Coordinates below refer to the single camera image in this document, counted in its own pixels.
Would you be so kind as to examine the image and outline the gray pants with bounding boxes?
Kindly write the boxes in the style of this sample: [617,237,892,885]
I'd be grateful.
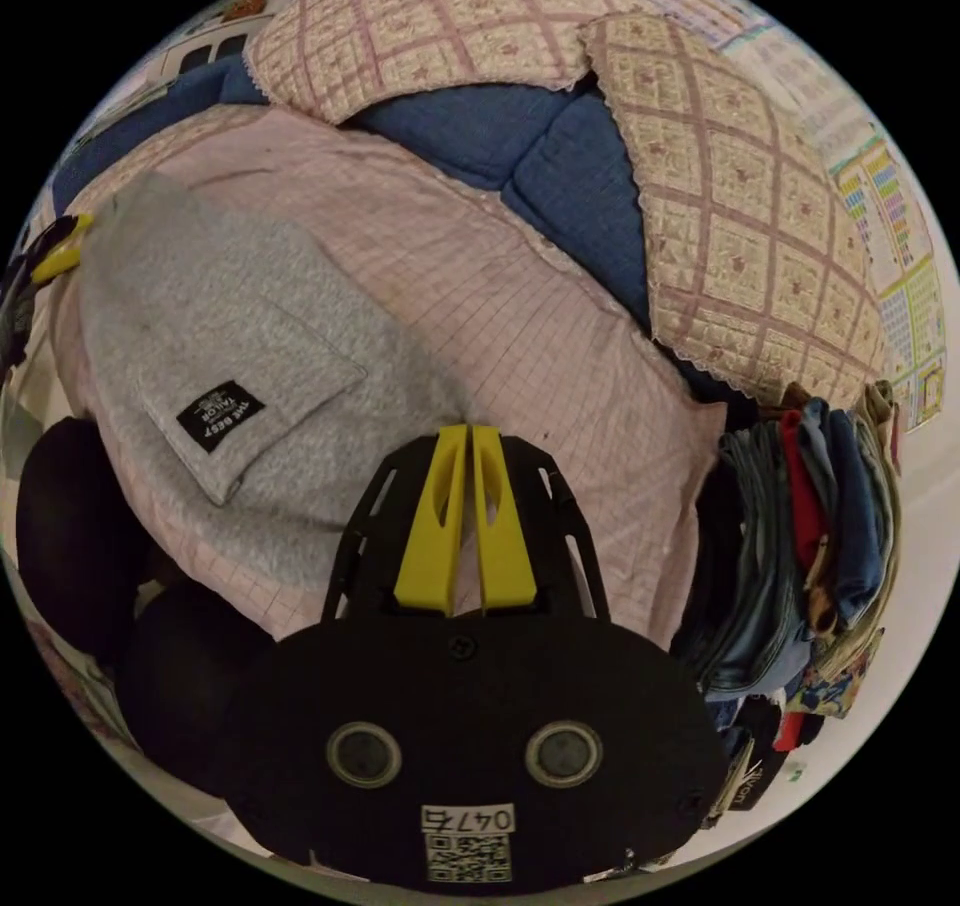
[74,170,481,551]

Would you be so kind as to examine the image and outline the bed with pink checked sheet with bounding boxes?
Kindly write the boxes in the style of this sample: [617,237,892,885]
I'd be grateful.
[44,103,730,649]

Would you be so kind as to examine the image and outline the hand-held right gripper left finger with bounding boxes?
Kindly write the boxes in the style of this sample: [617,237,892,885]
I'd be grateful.
[393,424,469,616]

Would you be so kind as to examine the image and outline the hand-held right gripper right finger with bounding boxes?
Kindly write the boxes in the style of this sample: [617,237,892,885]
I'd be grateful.
[470,424,539,616]

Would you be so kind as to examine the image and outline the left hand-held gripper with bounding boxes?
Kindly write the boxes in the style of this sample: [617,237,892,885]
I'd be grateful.
[0,213,97,371]

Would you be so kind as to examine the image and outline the pile of clothes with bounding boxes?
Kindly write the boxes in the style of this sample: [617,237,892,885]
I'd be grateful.
[669,379,907,821]

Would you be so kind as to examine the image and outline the quilted pink checked pillow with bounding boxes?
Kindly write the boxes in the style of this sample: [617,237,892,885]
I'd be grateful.
[243,0,605,129]
[577,13,892,406]

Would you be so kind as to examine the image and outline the blue quilted blanket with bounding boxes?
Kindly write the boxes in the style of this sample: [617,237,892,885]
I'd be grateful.
[56,62,740,405]

